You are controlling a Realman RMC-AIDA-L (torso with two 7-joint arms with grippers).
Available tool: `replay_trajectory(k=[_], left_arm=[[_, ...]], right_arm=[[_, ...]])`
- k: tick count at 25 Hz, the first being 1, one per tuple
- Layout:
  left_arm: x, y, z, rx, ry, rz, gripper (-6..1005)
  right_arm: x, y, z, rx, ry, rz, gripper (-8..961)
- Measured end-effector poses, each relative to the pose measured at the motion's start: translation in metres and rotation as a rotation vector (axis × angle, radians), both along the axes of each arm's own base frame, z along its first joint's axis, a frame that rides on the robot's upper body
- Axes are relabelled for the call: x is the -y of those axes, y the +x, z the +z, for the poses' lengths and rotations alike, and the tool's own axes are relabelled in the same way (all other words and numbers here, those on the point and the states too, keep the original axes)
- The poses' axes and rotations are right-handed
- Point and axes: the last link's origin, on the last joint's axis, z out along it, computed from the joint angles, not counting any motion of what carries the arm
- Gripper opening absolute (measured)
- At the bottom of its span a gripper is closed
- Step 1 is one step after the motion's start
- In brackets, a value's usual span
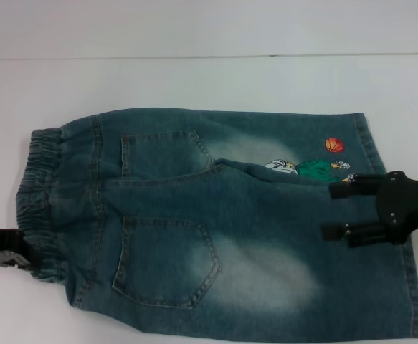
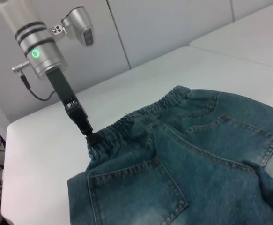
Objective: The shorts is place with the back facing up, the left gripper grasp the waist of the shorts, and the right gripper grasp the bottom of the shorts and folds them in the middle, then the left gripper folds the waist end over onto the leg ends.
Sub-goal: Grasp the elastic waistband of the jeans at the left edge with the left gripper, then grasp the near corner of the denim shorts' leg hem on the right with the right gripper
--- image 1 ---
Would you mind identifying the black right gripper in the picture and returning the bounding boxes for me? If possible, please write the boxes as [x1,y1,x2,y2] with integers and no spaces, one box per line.
[320,171,418,249]

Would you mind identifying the blue denim shorts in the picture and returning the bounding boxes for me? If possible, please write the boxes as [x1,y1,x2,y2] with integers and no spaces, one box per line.
[14,110,418,344]

